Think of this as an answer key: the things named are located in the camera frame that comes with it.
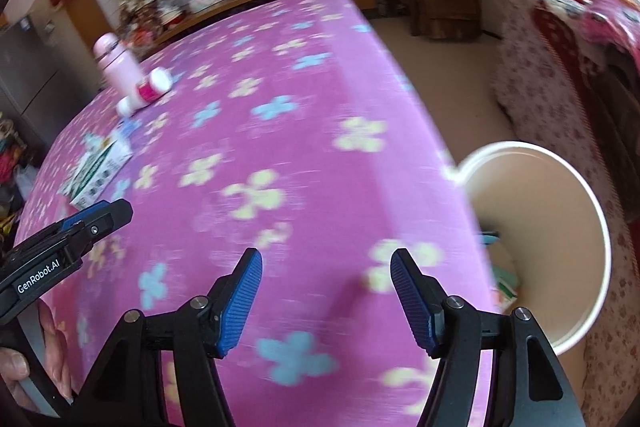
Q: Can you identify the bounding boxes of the white bottle with pink label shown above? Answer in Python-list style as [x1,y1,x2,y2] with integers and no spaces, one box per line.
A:
[116,68,173,118]

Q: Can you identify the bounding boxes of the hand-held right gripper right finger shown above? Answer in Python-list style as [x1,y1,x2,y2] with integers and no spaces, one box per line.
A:
[390,248,586,427]

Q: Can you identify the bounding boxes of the grey refrigerator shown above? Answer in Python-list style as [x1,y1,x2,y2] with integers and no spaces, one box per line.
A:
[0,9,108,128]

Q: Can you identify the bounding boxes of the maroon floral sofa cover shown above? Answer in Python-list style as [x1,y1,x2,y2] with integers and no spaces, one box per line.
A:
[532,0,640,188]

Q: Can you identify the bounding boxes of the pink cartoon blanket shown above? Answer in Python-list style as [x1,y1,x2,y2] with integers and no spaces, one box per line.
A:
[582,0,640,52]

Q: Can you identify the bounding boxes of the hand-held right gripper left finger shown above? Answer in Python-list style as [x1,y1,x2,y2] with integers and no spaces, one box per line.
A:
[70,248,264,427]

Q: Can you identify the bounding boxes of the pink water bottle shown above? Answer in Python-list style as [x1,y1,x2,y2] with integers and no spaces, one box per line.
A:
[92,33,143,95]

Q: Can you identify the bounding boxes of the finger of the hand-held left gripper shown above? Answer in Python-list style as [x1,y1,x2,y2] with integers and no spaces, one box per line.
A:
[76,199,133,253]
[60,202,113,232]

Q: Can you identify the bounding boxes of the white round waste bin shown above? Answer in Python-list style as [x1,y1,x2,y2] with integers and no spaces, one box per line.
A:
[457,141,613,357]

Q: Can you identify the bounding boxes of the sofa with floral cover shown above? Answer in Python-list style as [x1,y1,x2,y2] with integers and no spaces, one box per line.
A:
[490,0,640,427]

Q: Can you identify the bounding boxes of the white and green medicine box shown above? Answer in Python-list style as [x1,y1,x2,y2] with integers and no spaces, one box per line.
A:
[62,129,133,210]

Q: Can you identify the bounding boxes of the person's left hand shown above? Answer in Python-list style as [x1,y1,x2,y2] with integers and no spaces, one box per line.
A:
[0,299,73,413]

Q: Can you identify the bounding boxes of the plastic bag of items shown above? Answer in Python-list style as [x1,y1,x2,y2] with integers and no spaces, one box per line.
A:
[120,0,166,45]

